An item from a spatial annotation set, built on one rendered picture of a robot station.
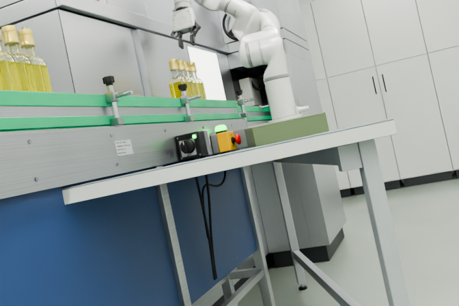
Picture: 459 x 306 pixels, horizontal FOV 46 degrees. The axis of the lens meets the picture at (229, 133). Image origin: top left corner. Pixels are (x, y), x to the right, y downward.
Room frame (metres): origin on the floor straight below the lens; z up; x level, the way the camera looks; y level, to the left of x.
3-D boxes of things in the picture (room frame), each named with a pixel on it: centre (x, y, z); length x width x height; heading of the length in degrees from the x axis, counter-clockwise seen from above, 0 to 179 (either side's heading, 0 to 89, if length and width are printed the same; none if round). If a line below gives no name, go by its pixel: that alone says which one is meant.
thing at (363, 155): (2.01, -0.23, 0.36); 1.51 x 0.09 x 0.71; 4
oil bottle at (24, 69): (1.31, 0.47, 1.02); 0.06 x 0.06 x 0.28; 70
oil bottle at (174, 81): (2.17, 0.16, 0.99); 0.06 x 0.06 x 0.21; 70
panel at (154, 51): (2.63, 0.14, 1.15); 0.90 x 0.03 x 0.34; 160
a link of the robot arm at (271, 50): (2.01, -0.20, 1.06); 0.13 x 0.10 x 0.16; 81
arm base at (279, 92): (2.01, -0.23, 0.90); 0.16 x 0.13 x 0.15; 90
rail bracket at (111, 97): (1.40, 0.26, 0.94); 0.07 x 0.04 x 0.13; 70
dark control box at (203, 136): (1.72, 0.12, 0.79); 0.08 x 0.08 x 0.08; 70
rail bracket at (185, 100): (1.83, 0.10, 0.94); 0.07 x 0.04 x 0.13; 70
